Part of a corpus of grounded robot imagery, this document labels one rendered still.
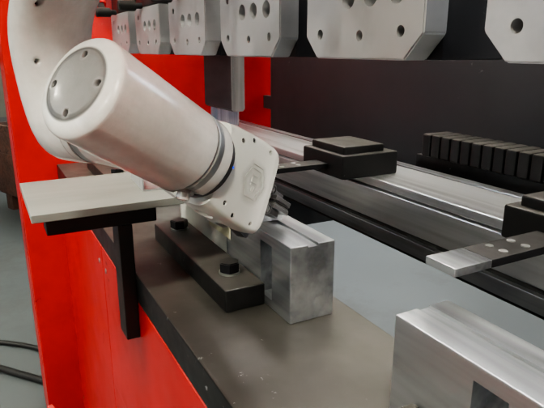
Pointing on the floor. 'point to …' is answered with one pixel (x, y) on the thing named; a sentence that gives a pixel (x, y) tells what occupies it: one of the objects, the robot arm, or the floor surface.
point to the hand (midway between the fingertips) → (272, 204)
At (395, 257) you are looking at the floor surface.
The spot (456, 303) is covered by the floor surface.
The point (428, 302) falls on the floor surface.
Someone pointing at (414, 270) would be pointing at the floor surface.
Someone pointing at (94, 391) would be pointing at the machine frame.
